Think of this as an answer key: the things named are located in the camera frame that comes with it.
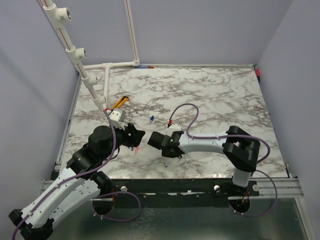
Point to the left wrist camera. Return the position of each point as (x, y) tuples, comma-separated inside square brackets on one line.
[(117, 117)]

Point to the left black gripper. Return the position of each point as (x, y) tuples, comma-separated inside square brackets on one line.
[(134, 138)]

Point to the white pvc pipe frame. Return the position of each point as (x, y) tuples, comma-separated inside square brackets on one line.
[(97, 35)]

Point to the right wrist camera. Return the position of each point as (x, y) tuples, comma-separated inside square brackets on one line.
[(173, 126)]

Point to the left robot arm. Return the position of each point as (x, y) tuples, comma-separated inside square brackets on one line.
[(80, 181)]

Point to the red clamp at corner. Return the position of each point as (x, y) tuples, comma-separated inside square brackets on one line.
[(257, 72)]

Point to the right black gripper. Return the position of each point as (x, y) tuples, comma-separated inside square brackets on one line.
[(164, 154)]

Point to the aluminium frame rail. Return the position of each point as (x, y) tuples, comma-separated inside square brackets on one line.
[(287, 188)]

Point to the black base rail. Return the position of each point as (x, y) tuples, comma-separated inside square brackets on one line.
[(173, 193)]

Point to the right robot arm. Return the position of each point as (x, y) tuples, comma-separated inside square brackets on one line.
[(238, 146)]

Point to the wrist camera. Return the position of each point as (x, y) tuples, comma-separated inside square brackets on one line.
[(117, 117), (173, 126)]

